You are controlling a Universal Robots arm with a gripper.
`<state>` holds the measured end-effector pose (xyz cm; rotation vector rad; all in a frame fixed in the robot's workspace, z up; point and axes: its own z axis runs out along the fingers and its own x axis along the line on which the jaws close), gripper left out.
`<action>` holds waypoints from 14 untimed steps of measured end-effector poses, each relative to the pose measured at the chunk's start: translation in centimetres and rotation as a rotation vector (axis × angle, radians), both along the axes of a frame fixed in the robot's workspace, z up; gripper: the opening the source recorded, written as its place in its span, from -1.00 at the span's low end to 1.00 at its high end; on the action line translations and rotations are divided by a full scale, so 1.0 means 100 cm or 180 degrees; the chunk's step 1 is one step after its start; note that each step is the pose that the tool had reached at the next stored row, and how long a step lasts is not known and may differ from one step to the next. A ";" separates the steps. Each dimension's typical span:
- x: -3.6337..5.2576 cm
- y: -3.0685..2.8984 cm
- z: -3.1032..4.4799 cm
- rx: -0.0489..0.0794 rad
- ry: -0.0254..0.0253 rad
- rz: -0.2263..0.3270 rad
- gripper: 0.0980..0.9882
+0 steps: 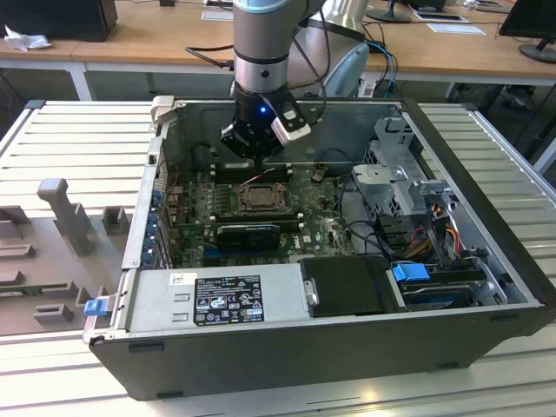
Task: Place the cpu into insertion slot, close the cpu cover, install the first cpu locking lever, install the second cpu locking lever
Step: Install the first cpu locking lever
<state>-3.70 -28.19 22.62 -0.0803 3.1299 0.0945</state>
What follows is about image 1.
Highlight wooden desk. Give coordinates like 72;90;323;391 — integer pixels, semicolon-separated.
0;0;556;103

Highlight hard disk in blue carrier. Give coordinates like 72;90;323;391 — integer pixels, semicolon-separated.
389;261;477;313

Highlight metal wire locking lever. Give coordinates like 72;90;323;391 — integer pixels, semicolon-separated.
241;166;277;185

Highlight black plastic shroud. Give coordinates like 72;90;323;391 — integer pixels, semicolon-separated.
299;255;412;320

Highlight silver topped CPU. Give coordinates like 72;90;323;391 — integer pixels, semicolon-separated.
247;188;277;206

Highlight green motherboard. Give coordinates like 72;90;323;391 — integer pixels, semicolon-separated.
167;167;362;269

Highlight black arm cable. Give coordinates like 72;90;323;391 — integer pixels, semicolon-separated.
292;0;334;127

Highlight silver power supply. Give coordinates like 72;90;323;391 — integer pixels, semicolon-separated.
110;262;312;335

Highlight silver camera on black bracket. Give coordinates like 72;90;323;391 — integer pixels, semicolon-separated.
269;100;313;143

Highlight black monitor stand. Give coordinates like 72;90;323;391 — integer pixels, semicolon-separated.
364;0;413;24

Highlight black cable with plug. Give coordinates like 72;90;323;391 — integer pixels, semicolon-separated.
185;44;238;71

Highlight crumpled white paper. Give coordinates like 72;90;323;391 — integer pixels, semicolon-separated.
3;23;54;54

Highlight green RAM stick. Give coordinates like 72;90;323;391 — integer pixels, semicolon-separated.
0;284;49;299

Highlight perforated metal drive cage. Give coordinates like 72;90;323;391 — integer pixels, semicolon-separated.
350;116;462;219

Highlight black CPU socket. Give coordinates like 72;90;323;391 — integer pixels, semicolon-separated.
235;182;294;215

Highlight grey parts rack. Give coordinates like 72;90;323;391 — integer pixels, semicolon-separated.
0;177;135;338

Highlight black RAM slot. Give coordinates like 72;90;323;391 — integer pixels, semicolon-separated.
215;161;291;169
215;176;293;183
215;166;292;173
215;171;293;178
211;219;303;226
210;215;302;222
210;208;301;214
210;211;301;217

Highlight black graphics card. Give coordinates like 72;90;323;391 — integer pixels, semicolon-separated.
214;222;282;254

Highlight red and black wire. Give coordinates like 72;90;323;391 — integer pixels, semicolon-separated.
157;159;184;193

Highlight blue cable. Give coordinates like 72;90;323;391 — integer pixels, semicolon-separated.
367;41;399;98

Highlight black computer unit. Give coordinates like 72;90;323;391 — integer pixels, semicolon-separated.
0;0;119;43

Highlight black looped cable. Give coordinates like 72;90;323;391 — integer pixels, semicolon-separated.
346;220;394;262

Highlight black open PC case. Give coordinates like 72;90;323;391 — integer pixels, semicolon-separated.
82;95;556;403

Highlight yellow red power wires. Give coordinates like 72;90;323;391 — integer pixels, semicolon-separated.
407;203;467;262

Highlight blue plastic latch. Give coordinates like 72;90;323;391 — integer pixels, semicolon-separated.
84;298;108;319

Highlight pale grey case latch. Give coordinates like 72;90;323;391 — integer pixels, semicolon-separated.
149;96;176;129

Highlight metal socket cover frame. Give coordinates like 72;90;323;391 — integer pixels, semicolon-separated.
236;182;293;214

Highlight black monitor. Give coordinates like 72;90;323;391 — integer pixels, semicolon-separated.
498;0;556;65

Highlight thin black wire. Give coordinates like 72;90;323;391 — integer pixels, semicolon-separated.
323;148;361;170

